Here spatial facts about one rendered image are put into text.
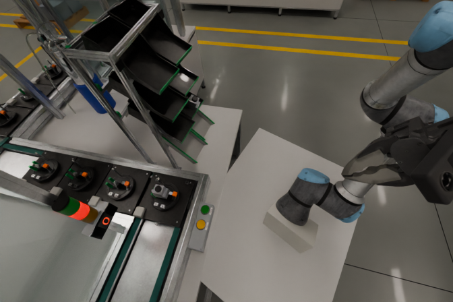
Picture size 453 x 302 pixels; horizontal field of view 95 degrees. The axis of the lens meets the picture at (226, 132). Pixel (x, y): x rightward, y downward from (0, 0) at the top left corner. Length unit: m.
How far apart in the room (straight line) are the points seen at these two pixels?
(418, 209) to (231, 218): 1.86
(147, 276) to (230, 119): 0.99
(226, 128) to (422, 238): 1.88
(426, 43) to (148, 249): 1.17
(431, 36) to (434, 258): 2.18
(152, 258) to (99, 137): 0.92
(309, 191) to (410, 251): 1.57
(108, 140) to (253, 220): 1.10
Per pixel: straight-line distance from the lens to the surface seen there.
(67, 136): 1.86
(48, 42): 1.60
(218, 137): 1.40
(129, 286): 1.20
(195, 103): 1.07
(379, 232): 2.35
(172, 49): 0.93
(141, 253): 1.19
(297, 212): 1.00
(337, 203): 0.98
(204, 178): 1.15
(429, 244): 2.54
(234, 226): 1.17
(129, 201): 1.23
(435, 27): 0.48
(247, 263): 1.15
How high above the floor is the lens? 2.01
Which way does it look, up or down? 54 degrees down
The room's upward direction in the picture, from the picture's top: 6 degrees counter-clockwise
